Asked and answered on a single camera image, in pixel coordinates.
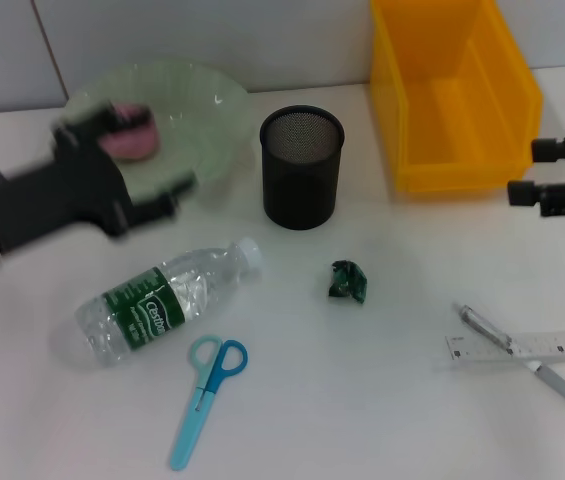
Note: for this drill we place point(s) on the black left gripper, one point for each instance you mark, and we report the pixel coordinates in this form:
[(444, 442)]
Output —
[(77, 195)]

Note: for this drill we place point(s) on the pink peach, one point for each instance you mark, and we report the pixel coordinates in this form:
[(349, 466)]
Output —
[(129, 145)]

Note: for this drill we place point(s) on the clear green-label water bottle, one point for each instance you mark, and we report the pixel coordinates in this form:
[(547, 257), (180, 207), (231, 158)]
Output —
[(162, 305)]

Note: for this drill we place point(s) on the green plastic wrapper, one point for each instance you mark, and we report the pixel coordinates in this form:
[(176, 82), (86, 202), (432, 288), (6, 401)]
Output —
[(346, 282)]

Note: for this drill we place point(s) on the green glass fruit plate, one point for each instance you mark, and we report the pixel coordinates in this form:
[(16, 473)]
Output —
[(197, 140)]

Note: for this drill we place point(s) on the clear plastic ruler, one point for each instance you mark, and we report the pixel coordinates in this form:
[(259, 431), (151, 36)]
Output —
[(562, 345)]

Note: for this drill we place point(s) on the black mesh pen holder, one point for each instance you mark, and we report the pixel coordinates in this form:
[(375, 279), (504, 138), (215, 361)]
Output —
[(299, 190)]

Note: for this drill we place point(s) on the clear grey ballpoint pen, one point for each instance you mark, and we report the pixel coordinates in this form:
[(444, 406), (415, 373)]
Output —
[(562, 387)]

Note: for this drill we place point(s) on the blue and teal scissors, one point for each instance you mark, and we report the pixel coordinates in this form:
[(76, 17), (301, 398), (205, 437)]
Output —
[(197, 425)]

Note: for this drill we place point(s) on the yellow plastic bin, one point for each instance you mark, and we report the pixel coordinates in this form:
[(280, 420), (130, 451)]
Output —
[(462, 165)]

